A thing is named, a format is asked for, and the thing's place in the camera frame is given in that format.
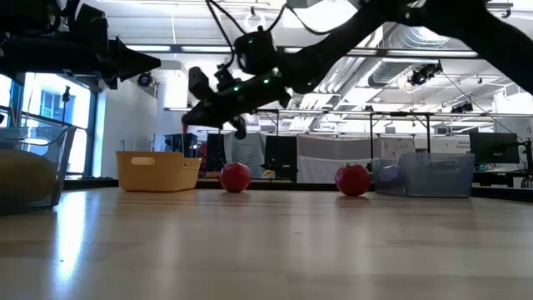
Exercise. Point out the long ceiling light bar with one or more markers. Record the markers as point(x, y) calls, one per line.
point(187, 48)

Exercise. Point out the gray cloth cover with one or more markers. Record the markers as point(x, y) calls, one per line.
point(250, 154)

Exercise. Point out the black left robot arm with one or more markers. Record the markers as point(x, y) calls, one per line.
point(25, 16)

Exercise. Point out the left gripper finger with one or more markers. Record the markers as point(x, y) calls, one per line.
point(133, 60)

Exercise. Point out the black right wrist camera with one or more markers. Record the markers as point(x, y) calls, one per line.
point(197, 83)

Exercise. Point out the gray translucent plastic basket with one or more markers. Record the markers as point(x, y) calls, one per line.
point(62, 146)
point(437, 175)

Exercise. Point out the white cloth cover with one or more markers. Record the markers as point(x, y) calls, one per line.
point(320, 158)

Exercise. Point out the black ceiling-mounted camera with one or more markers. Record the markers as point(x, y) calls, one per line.
point(462, 108)
point(144, 79)
point(422, 75)

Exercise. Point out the black background workstation frame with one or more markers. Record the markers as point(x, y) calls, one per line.
point(371, 137)

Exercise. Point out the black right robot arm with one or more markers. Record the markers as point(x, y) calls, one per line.
point(354, 25)

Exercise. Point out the yellow plastic basket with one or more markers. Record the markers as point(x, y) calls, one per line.
point(158, 177)

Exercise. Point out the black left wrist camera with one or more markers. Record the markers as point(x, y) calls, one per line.
point(87, 23)

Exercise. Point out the black computer monitor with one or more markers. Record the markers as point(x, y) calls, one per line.
point(494, 148)

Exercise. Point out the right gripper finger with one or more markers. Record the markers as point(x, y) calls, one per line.
point(240, 129)
point(206, 116)

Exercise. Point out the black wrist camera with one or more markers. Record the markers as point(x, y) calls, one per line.
point(197, 83)
point(87, 23)

